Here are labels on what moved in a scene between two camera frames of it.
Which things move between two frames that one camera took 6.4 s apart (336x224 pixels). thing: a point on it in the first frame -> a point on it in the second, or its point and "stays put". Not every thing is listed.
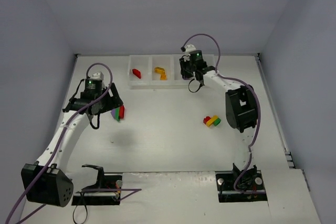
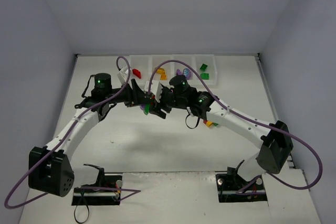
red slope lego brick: (137, 73) stays put
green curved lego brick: (117, 114) -> (146, 109)
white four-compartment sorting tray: (161, 72) stays put
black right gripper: (185, 69) -> (163, 98)
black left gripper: (112, 100) -> (134, 92)
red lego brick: (122, 112) -> (153, 97)
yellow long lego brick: (210, 121) stays put
